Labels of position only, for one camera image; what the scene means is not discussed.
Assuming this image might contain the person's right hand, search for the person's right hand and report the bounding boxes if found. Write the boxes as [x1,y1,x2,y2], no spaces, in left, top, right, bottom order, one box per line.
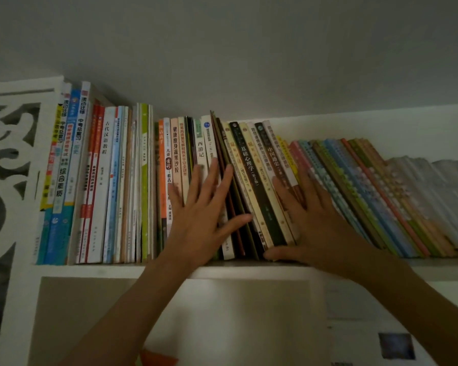
[263,167,371,276]

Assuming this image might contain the person's left hand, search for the person's left hand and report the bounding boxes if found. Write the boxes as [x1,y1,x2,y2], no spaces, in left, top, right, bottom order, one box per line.
[163,158,253,270]

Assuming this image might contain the row of shelved books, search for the row of shelved books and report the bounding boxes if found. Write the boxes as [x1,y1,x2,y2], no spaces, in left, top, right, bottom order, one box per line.
[34,80,458,266]

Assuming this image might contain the white bookshelf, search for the white bookshelf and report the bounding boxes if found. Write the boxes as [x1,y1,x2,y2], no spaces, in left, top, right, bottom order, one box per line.
[0,76,458,366]

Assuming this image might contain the person's right forearm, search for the person's right forearm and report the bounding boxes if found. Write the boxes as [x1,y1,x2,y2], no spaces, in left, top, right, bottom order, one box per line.
[347,247,458,366]

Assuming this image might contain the person's left forearm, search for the person's left forearm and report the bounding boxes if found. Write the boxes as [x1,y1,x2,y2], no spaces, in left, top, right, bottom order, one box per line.
[59,255,193,366]

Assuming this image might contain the white paper sheet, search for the white paper sheet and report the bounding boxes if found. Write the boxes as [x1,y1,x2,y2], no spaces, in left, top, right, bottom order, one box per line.
[324,278,443,366]

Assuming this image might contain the colourful stationery bundle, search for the colourful stationery bundle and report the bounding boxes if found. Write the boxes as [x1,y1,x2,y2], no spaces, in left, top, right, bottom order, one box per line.
[140,349,179,366]

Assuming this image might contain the white carved lattice panel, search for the white carved lattice panel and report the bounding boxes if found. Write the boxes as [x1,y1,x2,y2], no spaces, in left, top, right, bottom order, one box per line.
[0,76,66,366]

